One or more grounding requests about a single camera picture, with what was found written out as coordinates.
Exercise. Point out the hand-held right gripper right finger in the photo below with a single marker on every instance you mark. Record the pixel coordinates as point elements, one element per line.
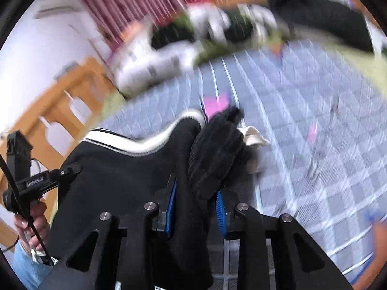
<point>220,214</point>

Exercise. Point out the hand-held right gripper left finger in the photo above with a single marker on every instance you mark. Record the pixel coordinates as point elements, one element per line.
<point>173,208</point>

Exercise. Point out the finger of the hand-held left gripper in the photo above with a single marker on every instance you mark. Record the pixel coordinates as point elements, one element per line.
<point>71,169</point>

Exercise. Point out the black pants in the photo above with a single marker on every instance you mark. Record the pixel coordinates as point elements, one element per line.
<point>127,181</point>

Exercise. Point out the person's left hand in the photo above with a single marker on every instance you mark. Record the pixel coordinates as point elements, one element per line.
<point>39,220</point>

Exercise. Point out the person's blue jeans leg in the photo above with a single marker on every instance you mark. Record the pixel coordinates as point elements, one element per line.
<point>27,270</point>

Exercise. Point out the blue-grey checked star blanket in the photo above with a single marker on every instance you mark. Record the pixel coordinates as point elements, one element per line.
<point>302,127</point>

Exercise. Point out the white strawberry print quilt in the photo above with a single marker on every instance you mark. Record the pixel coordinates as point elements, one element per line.
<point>169,63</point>

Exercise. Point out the white air conditioner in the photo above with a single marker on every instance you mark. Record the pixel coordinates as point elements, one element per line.
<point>57,11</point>

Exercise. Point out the striped maroon floral curtain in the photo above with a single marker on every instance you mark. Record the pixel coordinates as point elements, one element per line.
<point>136,6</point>

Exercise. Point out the green bed sheet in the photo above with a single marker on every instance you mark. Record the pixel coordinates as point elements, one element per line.
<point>362,66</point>

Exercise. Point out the black quilted jacket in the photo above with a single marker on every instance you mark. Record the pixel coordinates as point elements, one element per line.
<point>317,15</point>

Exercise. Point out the wooden bed frame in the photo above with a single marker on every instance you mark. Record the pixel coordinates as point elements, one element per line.
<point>60,96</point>

